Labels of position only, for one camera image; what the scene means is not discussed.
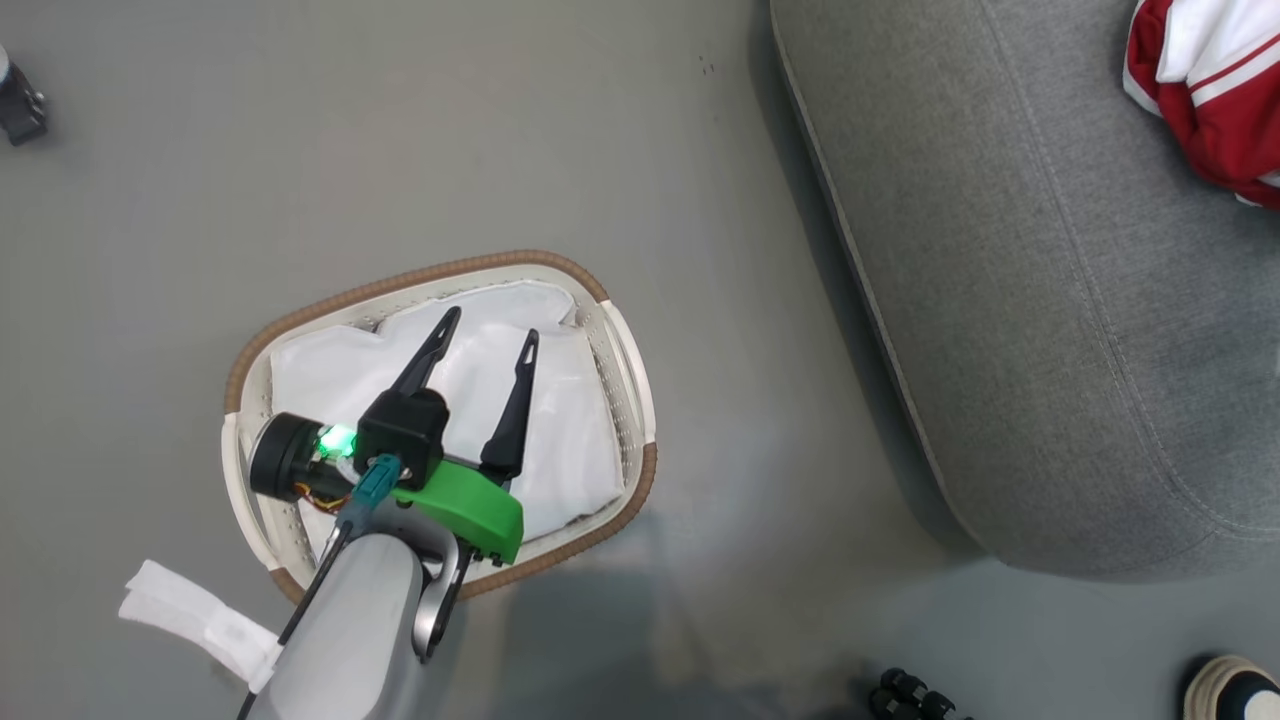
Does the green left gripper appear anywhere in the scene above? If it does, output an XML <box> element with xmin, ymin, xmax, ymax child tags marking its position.
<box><xmin>248</xmin><ymin>306</ymin><xmax>542</xmax><ymax>568</ymax></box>

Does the red and white garment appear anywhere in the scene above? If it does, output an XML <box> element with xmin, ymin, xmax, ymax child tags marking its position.
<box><xmin>1122</xmin><ymin>0</ymin><xmax>1280</xmax><ymax>211</ymax></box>

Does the grey fabric sofa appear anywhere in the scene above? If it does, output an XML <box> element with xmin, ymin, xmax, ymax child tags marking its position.
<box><xmin>768</xmin><ymin>0</ymin><xmax>1280</xmax><ymax>583</ymax></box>

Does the white cloth in basket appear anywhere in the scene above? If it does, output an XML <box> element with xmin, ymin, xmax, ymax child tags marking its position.
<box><xmin>268</xmin><ymin>281</ymin><xmax>627</xmax><ymax>561</ymax></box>

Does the white laundry basket brown rim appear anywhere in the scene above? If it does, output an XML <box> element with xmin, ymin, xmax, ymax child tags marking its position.
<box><xmin>220</xmin><ymin>249</ymin><xmax>659</xmax><ymax>606</ymax></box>

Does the black caster wheel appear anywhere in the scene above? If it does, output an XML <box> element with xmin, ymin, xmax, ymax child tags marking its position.
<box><xmin>0</xmin><ymin>45</ymin><xmax>49</xmax><ymax>147</ymax></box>

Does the black knobbed object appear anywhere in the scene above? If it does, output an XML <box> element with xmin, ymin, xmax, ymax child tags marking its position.
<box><xmin>866</xmin><ymin>667</ymin><xmax>973</xmax><ymax>720</ymax></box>

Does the white black shoe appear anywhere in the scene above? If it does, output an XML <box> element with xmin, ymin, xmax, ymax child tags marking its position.
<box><xmin>1182</xmin><ymin>654</ymin><xmax>1280</xmax><ymax>720</ymax></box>

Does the black cable teal plug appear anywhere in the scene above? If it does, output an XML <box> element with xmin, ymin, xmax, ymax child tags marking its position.
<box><xmin>235</xmin><ymin>453</ymin><xmax>403</xmax><ymax>720</ymax></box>

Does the white strap on arm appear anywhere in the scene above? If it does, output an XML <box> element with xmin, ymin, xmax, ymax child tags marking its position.
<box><xmin>118</xmin><ymin>559</ymin><xmax>285</xmax><ymax>695</ymax></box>

